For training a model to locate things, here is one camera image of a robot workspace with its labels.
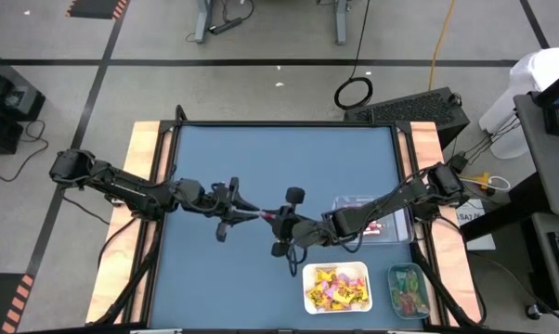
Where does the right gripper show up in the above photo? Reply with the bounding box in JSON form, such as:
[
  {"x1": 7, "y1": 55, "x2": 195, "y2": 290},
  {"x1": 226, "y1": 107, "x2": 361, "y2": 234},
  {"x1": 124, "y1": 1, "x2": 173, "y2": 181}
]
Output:
[{"x1": 260, "y1": 186, "x2": 337, "y2": 259}]

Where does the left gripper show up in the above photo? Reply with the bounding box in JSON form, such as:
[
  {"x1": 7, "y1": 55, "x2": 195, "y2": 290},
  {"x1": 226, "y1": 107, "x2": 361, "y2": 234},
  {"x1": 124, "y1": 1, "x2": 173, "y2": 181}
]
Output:
[{"x1": 176, "y1": 175, "x2": 261, "y2": 243}]

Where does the large yellow pink candy packet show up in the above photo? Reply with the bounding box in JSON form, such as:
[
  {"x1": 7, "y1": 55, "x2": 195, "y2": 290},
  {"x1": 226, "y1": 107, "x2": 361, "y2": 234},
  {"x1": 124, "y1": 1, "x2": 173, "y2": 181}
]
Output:
[{"x1": 319, "y1": 281, "x2": 345, "y2": 301}]

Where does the white plastic bin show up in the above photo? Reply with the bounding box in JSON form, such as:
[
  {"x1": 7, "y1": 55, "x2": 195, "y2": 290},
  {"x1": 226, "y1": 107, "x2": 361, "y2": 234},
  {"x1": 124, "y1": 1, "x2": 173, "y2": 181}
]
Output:
[{"x1": 301, "y1": 261, "x2": 373, "y2": 315}]

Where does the wooden table side board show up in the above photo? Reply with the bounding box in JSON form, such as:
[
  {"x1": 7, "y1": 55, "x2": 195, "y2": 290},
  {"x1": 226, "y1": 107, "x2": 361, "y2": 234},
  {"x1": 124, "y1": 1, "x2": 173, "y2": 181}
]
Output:
[
  {"x1": 396, "y1": 121, "x2": 483, "y2": 326},
  {"x1": 84, "y1": 121, "x2": 175, "y2": 325}
]

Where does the clear plastic container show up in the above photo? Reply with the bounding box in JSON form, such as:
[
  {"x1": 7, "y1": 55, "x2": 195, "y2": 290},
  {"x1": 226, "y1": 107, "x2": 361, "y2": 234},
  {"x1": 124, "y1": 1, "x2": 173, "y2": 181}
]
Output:
[{"x1": 331, "y1": 194, "x2": 414, "y2": 246}]

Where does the teal plastic bin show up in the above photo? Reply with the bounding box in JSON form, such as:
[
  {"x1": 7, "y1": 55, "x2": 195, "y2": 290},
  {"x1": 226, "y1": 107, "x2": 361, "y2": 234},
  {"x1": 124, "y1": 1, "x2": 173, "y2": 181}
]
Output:
[{"x1": 385, "y1": 262, "x2": 432, "y2": 321}]

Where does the black computer tower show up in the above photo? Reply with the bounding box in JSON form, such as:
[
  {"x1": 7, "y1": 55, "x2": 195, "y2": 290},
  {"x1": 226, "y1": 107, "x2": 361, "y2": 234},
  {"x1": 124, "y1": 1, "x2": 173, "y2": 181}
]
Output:
[{"x1": 343, "y1": 86, "x2": 471, "y2": 149}]

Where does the black power strip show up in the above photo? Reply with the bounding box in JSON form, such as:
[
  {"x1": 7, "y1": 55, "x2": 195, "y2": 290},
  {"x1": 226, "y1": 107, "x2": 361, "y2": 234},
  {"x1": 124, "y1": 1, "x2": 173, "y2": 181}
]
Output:
[{"x1": 208, "y1": 17, "x2": 243, "y2": 36}]

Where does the black power brick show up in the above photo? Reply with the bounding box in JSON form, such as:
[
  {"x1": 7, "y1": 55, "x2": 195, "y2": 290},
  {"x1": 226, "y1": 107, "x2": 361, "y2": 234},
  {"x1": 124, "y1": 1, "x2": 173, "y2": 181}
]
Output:
[{"x1": 446, "y1": 152, "x2": 469, "y2": 173}]

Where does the gray desk leg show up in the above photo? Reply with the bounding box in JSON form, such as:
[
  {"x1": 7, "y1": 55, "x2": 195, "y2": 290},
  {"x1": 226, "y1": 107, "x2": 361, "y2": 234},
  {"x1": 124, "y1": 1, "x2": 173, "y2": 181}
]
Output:
[
  {"x1": 332, "y1": 0, "x2": 350, "y2": 46},
  {"x1": 193, "y1": 0, "x2": 215, "y2": 45}
]

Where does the white paper sheet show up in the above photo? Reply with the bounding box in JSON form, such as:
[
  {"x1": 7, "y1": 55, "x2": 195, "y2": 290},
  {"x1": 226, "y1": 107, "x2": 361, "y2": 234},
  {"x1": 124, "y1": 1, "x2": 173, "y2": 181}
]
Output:
[{"x1": 455, "y1": 199, "x2": 497, "y2": 252}]

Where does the black hazard striped mat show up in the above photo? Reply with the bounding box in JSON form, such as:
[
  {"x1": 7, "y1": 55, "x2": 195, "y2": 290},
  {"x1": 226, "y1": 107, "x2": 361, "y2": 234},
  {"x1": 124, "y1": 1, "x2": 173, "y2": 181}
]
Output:
[
  {"x1": 65, "y1": 0, "x2": 130, "y2": 20},
  {"x1": 0, "y1": 272, "x2": 35, "y2": 334}
]

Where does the black equipment case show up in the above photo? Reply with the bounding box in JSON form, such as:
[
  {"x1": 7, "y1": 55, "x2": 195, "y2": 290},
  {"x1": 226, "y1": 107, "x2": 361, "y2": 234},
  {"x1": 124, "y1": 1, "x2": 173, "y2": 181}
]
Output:
[{"x1": 0, "y1": 44, "x2": 46, "y2": 157}]

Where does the gray desk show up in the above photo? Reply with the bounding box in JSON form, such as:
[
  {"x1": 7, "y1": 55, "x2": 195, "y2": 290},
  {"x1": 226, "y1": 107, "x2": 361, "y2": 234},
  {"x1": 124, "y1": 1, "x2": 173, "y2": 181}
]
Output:
[
  {"x1": 513, "y1": 92, "x2": 559, "y2": 217},
  {"x1": 529, "y1": 212, "x2": 559, "y2": 321}
]

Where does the white plastic cover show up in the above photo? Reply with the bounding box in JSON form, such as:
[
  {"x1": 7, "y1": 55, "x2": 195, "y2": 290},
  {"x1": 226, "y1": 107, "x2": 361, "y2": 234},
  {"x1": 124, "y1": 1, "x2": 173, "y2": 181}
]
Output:
[{"x1": 477, "y1": 46, "x2": 559, "y2": 161}]

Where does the black hanging coiled cable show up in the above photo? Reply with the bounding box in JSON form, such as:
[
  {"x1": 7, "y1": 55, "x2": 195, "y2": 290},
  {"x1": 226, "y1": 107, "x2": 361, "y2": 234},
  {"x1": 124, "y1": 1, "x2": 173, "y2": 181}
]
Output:
[{"x1": 332, "y1": 0, "x2": 374, "y2": 111}]

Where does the black floor cable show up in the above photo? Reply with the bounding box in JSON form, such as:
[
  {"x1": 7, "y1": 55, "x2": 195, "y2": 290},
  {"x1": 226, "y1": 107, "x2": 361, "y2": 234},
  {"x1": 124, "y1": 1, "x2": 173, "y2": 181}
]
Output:
[{"x1": 0, "y1": 119, "x2": 50, "y2": 183}]

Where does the white cable loop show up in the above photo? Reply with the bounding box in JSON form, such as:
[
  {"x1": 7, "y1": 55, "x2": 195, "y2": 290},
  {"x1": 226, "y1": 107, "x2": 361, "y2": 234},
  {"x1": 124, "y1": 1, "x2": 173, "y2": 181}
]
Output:
[{"x1": 486, "y1": 174, "x2": 512, "y2": 193}]

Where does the yellow hanging cable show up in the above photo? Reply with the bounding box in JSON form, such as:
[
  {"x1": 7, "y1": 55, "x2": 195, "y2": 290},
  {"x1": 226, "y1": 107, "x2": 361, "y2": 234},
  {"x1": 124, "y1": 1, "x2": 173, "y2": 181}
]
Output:
[{"x1": 427, "y1": 0, "x2": 458, "y2": 92}]

